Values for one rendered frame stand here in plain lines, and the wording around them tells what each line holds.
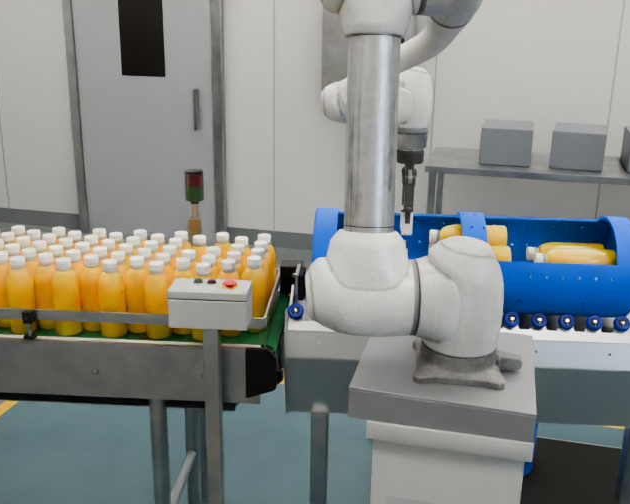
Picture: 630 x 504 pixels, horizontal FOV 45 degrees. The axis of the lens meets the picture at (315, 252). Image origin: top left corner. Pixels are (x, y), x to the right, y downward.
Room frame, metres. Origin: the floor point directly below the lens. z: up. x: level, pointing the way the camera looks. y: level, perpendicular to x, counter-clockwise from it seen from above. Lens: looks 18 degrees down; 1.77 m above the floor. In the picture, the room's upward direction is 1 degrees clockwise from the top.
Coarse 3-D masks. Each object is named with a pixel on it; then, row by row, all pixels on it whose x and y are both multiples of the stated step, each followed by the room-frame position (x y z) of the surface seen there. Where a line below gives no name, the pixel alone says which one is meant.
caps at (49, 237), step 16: (0, 240) 2.14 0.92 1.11; (16, 240) 2.16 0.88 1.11; (48, 240) 2.18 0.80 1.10; (64, 240) 2.15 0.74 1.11; (96, 240) 2.19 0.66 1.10; (112, 240) 2.16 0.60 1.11; (128, 240) 2.17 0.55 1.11; (160, 240) 2.20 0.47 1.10; (176, 240) 2.16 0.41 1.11; (0, 256) 2.00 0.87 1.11; (16, 256) 1.99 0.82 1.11; (32, 256) 2.04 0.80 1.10; (48, 256) 2.00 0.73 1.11; (96, 256) 2.00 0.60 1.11; (112, 256) 2.02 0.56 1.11; (144, 256) 2.05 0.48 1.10; (160, 256) 2.01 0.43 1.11
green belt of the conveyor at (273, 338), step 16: (288, 304) 2.27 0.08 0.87; (64, 336) 1.93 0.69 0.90; (80, 336) 1.94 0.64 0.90; (96, 336) 1.94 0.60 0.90; (128, 336) 1.94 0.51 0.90; (144, 336) 1.94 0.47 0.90; (176, 336) 1.95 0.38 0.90; (224, 336) 1.95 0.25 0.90; (240, 336) 1.96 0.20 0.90; (256, 336) 1.96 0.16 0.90; (272, 336) 1.97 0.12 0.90
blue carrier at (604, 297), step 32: (320, 224) 2.02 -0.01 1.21; (416, 224) 2.19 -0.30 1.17; (448, 224) 2.18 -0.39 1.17; (480, 224) 2.01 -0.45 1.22; (512, 224) 2.16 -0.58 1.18; (544, 224) 2.16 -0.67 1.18; (576, 224) 2.15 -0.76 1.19; (608, 224) 2.14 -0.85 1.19; (320, 256) 1.96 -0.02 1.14; (416, 256) 2.21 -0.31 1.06; (512, 256) 2.19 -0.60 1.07; (512, 288) 1.92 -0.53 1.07; (544, 288) 1.92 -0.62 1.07; (576, 288) 1.91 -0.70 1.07; (608, 288) 1.91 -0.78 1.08
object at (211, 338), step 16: (208, 336) 1.80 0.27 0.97; (208, 352) 1.80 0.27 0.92; (208, 368) 1.80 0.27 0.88; (208, 384) 1.80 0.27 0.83; (208, 400) 1.80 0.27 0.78; (208, 416) 1.80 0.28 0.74; (208, 432) 1.80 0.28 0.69; (208, 448) 1.80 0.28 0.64; (208, 464) 1.80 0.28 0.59; (208, 480) 1.80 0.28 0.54; (208, 496) 1.80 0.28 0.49
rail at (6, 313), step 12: (0, 312) 1.94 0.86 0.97; (12, 312) 1.93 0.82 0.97; (36, 312) 1.93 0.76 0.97; (48, 312) 1.93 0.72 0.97; (60, 312) 1.93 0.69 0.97; (72, 312) 1.92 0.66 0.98; (84, 312) 1.92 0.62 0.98; (96, 312) 1.92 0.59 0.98; (108, 312) 1.92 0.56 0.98; (120, 312) 1.92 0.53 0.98; (156, 324) 1.91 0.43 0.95; (168, 324) 1.91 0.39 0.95; (252, 324) 1.90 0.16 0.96
